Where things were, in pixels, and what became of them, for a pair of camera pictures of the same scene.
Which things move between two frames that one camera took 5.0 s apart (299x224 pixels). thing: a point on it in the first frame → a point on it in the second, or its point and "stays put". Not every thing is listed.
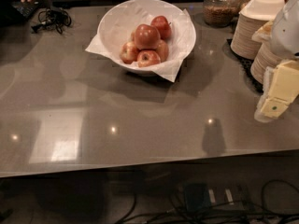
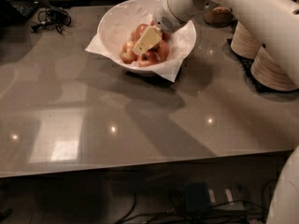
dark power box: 197,197 stays put
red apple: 148,58 stays put
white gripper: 286,32 → 163,17
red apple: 129,52 stays put
